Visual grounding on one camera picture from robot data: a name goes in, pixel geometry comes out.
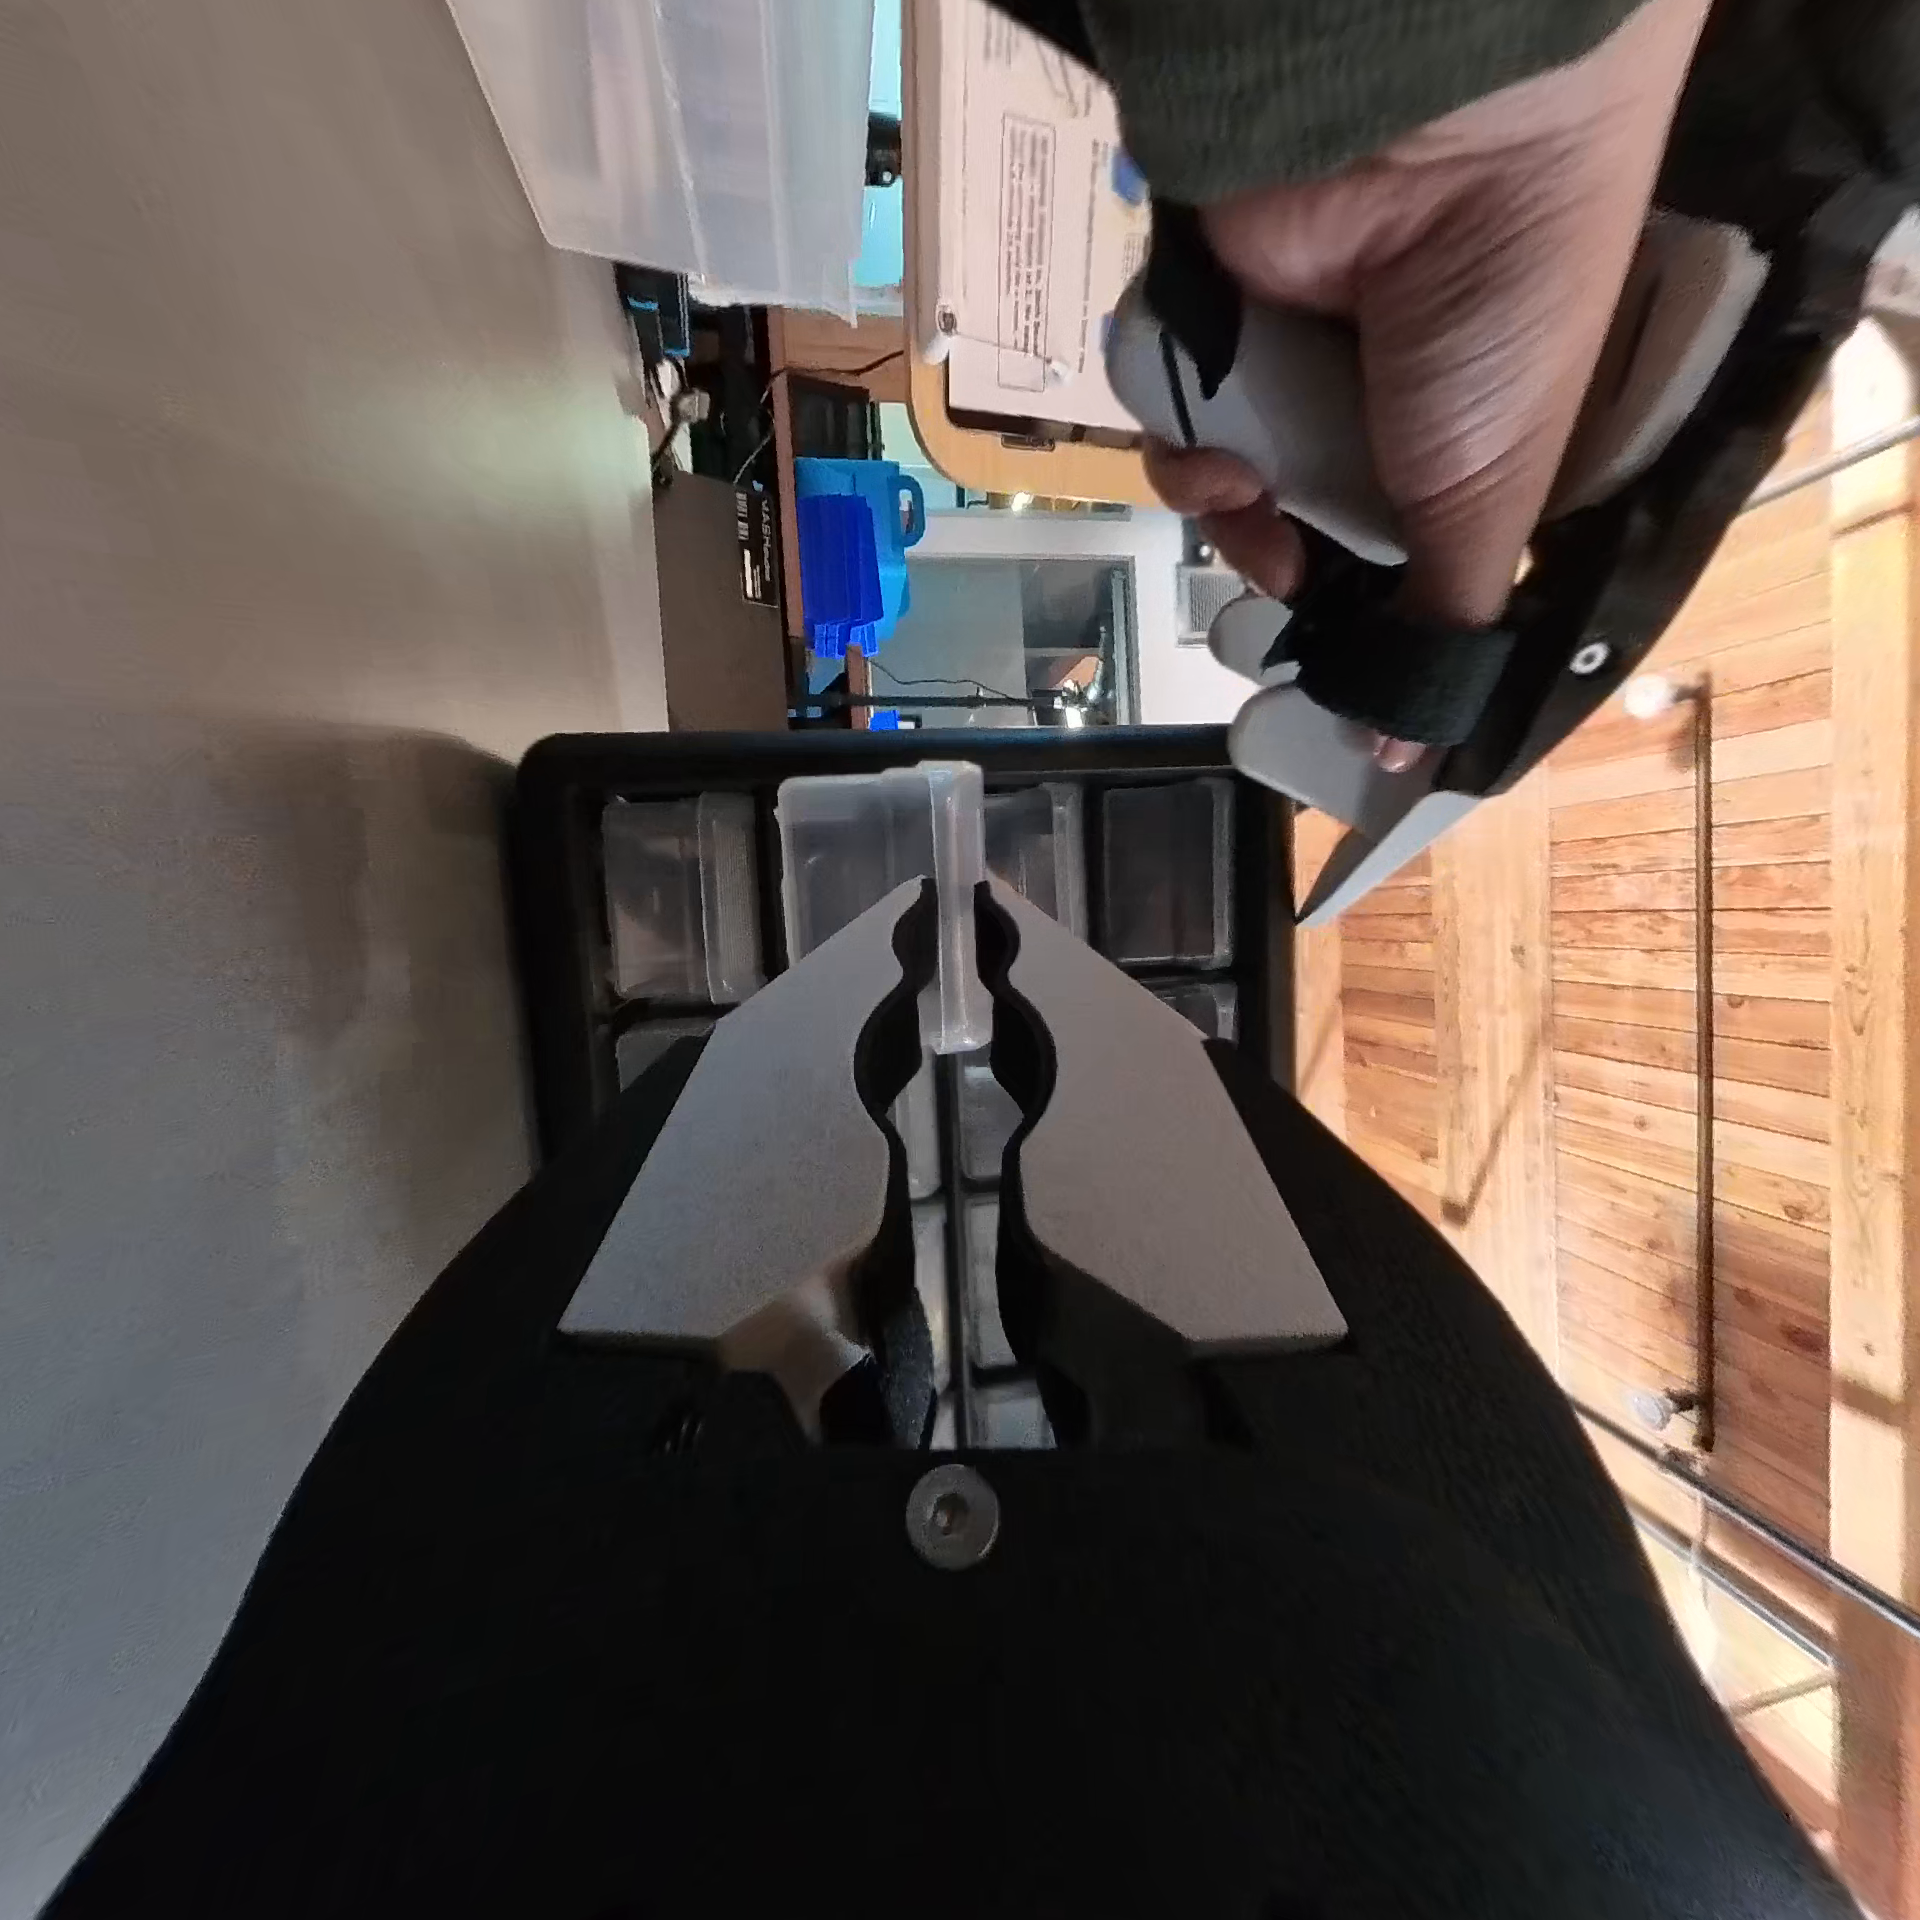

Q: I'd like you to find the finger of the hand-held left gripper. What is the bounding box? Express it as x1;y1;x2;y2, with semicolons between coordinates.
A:
1294;787;1510;924

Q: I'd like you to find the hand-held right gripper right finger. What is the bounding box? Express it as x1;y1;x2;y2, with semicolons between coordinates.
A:
968;883;1350;1367

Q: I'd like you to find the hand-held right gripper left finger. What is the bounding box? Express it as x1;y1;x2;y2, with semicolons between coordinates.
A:
558;877;940;1445

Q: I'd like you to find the small clear plastic drawer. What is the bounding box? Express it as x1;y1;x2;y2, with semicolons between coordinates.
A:
775;760;995;1051

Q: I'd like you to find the black drawer cabinet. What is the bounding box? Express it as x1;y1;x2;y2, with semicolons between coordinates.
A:
516;727;1299;1445

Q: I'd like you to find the clear plastic storage bin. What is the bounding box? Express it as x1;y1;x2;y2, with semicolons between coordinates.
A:
447;0;906;324

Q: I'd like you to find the person's left hand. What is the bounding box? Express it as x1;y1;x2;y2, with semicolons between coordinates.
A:
1142;65;1714;629

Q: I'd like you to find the brown panel with black label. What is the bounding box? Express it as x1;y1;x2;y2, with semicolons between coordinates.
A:
652;464;793;734

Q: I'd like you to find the blue plastic bin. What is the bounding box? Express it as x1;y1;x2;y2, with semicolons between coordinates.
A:
791;456;929;663

